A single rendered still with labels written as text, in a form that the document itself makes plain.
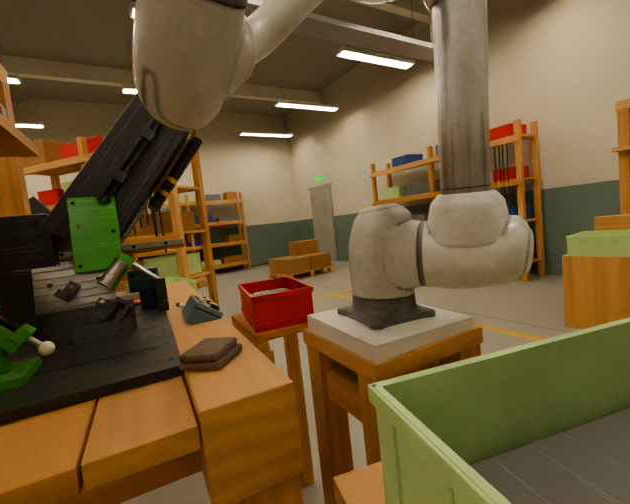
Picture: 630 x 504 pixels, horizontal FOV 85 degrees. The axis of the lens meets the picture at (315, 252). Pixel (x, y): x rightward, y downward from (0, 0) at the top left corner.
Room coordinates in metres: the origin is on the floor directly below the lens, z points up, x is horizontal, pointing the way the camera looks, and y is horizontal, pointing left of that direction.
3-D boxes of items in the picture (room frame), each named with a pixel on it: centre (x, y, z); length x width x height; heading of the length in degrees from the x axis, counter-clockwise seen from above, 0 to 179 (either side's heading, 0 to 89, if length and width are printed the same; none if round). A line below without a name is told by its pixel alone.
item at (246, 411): (1.15, 0.44, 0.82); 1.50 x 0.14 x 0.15; 26
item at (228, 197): (9.30, 3.34, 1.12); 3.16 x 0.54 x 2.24; 121
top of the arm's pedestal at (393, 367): (0.86, -0.16, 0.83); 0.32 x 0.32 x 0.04; 28
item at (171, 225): (3.99, 2.32, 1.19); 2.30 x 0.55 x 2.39; 72
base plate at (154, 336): (1.03, 0.70, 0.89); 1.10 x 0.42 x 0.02; 26
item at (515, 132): (6.11, -2.30, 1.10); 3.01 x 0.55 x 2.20; 31
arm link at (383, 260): (0.85, -0.17, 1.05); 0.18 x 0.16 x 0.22; 63
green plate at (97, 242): (0.99, 0.61, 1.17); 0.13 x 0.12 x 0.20; 26
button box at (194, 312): (0.99, 0.35, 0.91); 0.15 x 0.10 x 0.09; 26
